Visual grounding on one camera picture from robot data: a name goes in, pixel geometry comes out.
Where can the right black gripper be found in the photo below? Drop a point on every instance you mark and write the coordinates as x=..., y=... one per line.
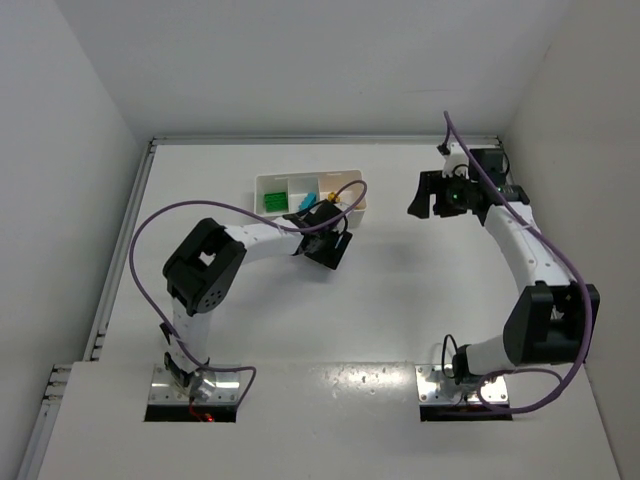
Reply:
x=433, y=195

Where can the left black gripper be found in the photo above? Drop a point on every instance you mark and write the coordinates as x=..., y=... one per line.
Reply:
x=330, y=245

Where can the teal 2x4 lego brick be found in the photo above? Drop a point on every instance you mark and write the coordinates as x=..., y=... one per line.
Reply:
x=308, y=201

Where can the green lego plate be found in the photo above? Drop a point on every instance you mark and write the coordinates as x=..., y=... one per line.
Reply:
x=275, y=202

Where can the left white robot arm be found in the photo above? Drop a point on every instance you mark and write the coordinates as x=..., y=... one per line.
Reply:
x=201, y=271

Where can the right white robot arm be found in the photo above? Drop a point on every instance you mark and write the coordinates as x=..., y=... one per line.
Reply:
x=546, y=325

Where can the white three-compartment tray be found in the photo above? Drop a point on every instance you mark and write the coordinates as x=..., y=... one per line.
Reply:
x=346, y=183

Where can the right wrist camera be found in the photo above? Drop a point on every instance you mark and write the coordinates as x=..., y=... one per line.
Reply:
x=456, y=160

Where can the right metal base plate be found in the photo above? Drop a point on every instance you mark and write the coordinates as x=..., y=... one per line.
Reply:
x=436, y=389

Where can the metal base plate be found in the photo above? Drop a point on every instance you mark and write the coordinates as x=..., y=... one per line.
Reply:
x=208, y=389
x=436, y=389

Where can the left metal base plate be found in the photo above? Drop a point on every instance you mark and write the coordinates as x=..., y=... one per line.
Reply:
x=208, y=389

